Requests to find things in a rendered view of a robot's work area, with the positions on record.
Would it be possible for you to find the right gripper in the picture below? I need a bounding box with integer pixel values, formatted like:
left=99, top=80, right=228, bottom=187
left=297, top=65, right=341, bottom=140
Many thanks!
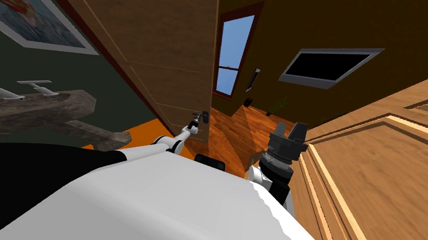
left=264, top=118, right=313, bottom=167

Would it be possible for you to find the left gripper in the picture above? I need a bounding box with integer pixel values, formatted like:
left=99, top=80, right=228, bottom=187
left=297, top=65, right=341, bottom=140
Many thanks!
left=186, top=111, right=204, bottom=136

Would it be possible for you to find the green potted plant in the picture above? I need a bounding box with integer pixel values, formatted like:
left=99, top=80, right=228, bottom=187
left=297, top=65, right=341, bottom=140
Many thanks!
left=265, top=95, right=290, bottom=120

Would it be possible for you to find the red-framed window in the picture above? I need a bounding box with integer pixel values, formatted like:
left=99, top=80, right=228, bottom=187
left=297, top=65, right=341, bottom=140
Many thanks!
left=208, top=0, right=265, bottom=103

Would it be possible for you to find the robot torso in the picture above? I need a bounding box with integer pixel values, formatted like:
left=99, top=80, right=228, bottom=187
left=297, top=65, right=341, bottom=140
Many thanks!
left=0, top=128, right=377, bottom=240

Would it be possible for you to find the plain brown wooden door leaf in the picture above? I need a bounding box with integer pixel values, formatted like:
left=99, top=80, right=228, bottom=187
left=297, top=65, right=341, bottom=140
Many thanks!
left=2, top=0, right=227, bottom=145

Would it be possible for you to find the light panelled wooden door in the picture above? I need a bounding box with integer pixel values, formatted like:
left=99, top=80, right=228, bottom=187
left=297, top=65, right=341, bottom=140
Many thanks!
left=280, top=30, right=428, bottom=240

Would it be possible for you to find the grey-brown wooden shelf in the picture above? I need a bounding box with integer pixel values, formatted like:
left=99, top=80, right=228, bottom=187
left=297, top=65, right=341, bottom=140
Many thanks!
left=0, top=73, right=139, bottom=168

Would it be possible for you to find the small dark-framed wall picture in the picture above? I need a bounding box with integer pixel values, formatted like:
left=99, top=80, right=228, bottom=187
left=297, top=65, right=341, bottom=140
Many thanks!
left=244, top=66, right=262, bottom=96

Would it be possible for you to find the grey-framed black wall screen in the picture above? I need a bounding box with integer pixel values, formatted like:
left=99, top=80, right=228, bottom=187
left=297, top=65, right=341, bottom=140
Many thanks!
left=277, top=35, right=385, bottom=97

